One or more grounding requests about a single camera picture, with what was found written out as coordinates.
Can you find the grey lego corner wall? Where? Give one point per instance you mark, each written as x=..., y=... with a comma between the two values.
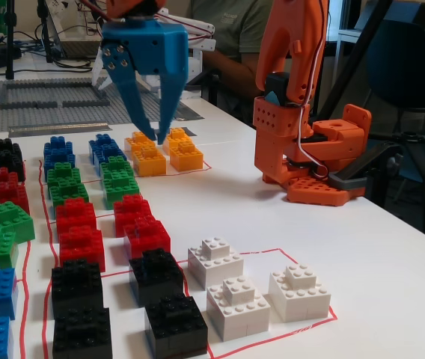
x=18, y=105

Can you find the yellow lego block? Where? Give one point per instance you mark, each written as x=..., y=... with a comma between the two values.
x=179, y=134
x=149, y=162
x=137, y=140
x=186, y=157

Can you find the grey lego baseplate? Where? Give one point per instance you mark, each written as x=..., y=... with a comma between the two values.
x=85, y=116

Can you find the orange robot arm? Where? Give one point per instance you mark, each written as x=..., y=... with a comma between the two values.
x=272, y=149

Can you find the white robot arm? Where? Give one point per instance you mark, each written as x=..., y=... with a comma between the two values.
x=203, y=41

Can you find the short grey lego wall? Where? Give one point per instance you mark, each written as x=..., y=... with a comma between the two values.
x=47, y=104

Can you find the long grey lego wall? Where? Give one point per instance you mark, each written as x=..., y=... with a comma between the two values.
x=48, y=85
x=85, y=102

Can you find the person's bare forearm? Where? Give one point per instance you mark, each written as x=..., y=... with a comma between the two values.
x=235, y=71

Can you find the black lego block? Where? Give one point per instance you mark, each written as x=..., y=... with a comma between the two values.
x=12, y=164
x=81, y=333
x=5, y=145
x=76, y=284
x=155, y=276
x=175, y=329

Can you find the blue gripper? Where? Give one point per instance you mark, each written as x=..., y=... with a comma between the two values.
x=153, y=48

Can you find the grey duct tape strip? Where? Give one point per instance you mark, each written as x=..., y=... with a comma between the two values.
x=59, y=129

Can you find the dark blue chair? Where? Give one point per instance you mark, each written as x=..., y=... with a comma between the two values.
x=396, y=63

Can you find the person in olive t-shirt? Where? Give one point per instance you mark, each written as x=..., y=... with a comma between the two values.
x=235, y=26

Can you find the green bottle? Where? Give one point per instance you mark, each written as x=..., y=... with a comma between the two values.
x=0, y=15

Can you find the black table clamp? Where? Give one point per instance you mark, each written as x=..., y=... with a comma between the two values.
x=351, y=179

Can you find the black stand pole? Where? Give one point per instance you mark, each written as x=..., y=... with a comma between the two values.
x=45, y=30
x=9, y=37

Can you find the black tripod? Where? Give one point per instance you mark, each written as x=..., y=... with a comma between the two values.
x=354, y=56

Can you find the white lego block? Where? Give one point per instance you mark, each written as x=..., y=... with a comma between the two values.
x=236, y=310
x=298, y=295
x=215, y=261

